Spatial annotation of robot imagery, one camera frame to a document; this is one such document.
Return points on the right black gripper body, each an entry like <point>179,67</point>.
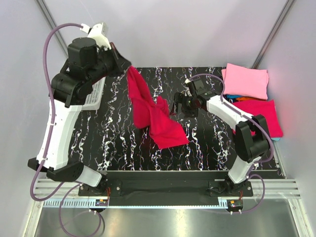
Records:
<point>188,107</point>

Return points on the folded blue t shirt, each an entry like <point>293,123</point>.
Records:
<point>232,96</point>

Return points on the black marble pattern mat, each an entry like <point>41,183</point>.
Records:
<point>107,139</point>

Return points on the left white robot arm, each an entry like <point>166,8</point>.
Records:
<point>69,95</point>

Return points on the white plastic basket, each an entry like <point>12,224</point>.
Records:
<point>93,100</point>

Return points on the folded pink t shirt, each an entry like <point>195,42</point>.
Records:
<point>246,82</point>

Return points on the folded orange t shirt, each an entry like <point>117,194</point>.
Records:
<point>242,99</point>

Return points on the aluminium frame rail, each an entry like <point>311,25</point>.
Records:
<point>272,188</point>

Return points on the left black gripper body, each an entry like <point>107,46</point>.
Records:
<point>109,63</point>

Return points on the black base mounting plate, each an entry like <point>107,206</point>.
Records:
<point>164,200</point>

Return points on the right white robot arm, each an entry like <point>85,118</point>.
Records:
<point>253,144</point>

